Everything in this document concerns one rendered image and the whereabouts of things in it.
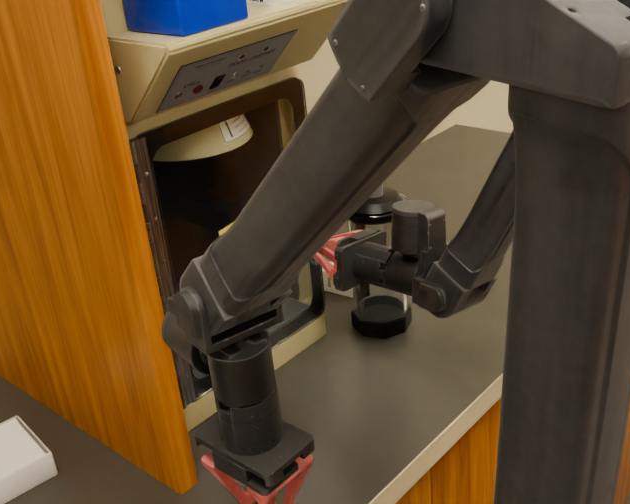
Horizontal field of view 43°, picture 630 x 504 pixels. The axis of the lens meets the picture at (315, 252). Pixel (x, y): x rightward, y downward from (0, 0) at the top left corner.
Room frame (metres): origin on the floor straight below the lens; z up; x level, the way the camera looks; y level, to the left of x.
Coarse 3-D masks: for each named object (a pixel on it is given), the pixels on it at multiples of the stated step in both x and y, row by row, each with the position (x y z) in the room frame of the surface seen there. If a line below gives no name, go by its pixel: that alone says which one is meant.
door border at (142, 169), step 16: (144, 144) 0.93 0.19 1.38; (144, 160) 0.92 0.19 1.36; (144, 176) 0.92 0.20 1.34; (144, 192) 0.92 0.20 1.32; (144, 208) 0.91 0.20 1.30; (160, 224) 0.93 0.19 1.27; (160, 240) 0.92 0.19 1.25; (160, 256) 0.92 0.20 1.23; (160, 272) 0.92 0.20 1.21; (160, 288) 0.91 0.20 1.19; (192, 384) 0.93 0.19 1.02; (192, 400) 0.93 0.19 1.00
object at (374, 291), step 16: (352, 224) 1.14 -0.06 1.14; (368, 224) 1.12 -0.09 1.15; (384, 224) 1.12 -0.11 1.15; (352, 288) 1.17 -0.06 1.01; (368, 288) 1.13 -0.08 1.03; (384, 288) 1.12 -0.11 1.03; (368, 304) 1.13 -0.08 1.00; (384, 304) 1.12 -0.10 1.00; (400, 304) 1.13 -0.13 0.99; (368, 320) 1.13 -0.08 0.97; (384, 320) 1.12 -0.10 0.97
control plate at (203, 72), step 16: (288, 32) 1.01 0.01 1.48; (240, 48) 0.94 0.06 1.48; (256, 48) 0.97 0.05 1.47; (272, 48) 1.01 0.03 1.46; (192, 64) 0.89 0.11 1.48; (208, 64) 0.92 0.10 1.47; (224, 64) 0.95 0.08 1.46; (240, 64) 0.98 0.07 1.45; (256, 64) 1.01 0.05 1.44; (272, 64) 1.05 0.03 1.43; (176, 80) 0.89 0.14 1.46; (192, 80) 0.92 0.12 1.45; (208, 80) 0.95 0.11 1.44; (224, 80) 0.98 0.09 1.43; (240, 80) 1.01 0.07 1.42; (192, 96) 0.95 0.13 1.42
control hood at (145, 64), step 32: (320, 0) 1.02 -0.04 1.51; (128, 32) 0.93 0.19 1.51; (224, 32) 0.90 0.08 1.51; (256, 32) 0.95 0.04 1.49; (320, 32) 1.08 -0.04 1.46; (128, 64) 0.89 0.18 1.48; (160, 64) 0.85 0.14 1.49; (288, 64) 1.09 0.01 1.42; (128, 96) 0.90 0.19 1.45; (160, 96) 0.90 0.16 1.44
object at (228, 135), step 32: (256, 96) 1.07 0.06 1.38; (288, 96) 1.11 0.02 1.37; (160, 128) 0.95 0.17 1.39; (192, 128) 0.98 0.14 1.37; (224, 128) 1.02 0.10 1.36; (256, 128) 1.06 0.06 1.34; (288, 128) 1.11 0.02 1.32; (160, 160) 0.94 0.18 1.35; (192, 160) 0.98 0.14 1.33; (224, 160) 1.02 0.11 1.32; (256, 160) 1.06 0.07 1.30; (160, 192) 0.94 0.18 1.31; (192, 192) 0.97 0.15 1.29; (224, 192) 1.01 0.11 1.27; (192, 224) 0.96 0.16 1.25; (224, 224) 1.00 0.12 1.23; (192, 256) 0.96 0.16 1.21; (320, 288) 1.13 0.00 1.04; (288, 320) 1.07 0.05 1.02
